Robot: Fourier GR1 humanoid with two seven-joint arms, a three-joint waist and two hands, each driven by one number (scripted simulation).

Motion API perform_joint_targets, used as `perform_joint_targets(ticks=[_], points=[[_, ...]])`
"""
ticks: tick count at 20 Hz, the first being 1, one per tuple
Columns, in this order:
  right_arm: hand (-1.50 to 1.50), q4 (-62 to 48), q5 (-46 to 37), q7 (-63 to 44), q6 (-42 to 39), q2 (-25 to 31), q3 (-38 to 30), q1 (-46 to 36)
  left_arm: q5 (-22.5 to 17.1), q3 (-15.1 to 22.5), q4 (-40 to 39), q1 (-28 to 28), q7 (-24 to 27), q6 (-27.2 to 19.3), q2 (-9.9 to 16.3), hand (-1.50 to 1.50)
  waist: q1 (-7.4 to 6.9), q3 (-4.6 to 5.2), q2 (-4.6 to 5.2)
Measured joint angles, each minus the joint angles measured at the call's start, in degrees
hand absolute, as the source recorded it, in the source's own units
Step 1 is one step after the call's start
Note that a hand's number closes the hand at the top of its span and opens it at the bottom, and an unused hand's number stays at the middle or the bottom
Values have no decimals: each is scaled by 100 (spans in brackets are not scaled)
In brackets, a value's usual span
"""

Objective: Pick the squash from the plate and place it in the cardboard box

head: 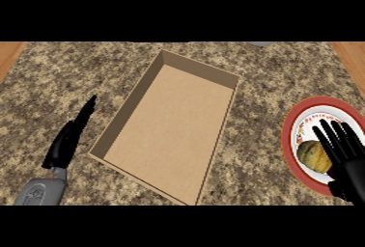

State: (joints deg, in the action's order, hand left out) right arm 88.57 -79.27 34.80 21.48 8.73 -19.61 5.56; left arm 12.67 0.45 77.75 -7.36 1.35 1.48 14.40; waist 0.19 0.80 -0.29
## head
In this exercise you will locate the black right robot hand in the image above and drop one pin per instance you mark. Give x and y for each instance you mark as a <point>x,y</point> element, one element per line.
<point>349,160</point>

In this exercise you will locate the yellow green squash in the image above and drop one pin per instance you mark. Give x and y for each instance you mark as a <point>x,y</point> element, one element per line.
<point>312,156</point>

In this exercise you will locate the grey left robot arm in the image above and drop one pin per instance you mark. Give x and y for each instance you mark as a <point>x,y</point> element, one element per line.
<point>42,190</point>

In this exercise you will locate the red rimmed white plate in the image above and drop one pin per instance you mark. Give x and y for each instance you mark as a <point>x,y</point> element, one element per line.
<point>303,128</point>

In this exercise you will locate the grey rounded object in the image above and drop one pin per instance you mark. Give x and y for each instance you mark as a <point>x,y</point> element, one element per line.
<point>261,43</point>

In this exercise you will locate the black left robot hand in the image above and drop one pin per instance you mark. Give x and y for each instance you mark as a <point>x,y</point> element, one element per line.
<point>67,141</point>

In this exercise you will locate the open cardboard box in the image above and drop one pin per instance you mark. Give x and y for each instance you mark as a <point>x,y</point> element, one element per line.
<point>171,128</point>

